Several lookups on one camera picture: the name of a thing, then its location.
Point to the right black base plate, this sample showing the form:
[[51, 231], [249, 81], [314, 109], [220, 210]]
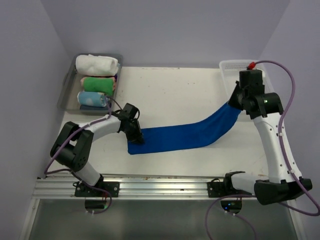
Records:
[[217, 189]]

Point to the pink rolled towel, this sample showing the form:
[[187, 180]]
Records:
[[81, 81]]

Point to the white plastic basket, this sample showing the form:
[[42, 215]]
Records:
[[230, 69]]

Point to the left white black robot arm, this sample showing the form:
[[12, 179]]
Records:
[[73, 145]]

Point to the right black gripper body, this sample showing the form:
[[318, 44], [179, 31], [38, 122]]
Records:
[[243, 94]]

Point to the grey plastic tray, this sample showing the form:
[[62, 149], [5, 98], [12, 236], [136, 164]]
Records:
[[71, 86]]

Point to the aluminium mounting rail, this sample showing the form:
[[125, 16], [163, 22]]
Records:
[[135, 187]]

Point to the white towel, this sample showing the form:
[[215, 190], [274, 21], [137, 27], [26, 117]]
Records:
[[97, 66]]

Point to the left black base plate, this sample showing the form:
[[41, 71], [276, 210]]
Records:
[[83, 191]]

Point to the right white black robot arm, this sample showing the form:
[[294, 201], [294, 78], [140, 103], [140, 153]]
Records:
[[284, 181]]

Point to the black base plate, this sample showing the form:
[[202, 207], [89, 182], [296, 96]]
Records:
[[217, 189], [83, 191]]

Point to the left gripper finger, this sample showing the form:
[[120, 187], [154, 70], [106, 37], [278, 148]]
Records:
[[138, 138], [132, 136]]

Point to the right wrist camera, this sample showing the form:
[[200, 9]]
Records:
[[253, 66]]

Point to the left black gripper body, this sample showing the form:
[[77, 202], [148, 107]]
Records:
[[133, 126]]

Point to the blue cloud pattern towel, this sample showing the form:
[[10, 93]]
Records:
[[92, 99]]

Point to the green rolled towel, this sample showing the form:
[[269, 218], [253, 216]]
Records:
[[96, 85]]

